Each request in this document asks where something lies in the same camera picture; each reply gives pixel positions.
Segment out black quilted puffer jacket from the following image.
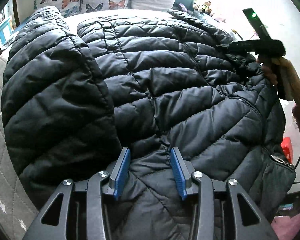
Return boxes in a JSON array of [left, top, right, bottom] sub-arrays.
[[1, 7, 295, 239]]

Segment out pink clothing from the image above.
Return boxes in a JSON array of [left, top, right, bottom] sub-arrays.
[[271, 213, 300, 240]]

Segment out person's right hand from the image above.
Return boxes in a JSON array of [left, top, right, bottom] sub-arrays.
[[257, 55, 278, 86]]

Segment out stuffed toys on sill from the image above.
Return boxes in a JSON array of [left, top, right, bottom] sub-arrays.
[[193, 1, 212, 15]]

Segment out red plastic stool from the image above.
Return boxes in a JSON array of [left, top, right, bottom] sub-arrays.
[[281, 137, 293, 164]]

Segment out purple toy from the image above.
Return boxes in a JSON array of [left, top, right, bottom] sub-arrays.
[[178, 3, 188, 13]]

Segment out grey quilted mattress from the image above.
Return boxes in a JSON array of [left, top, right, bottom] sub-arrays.
[[0, 7, 233, 239]]

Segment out left butterfly print pillow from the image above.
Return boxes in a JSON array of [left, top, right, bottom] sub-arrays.
[[34, 0, 81, 17]]

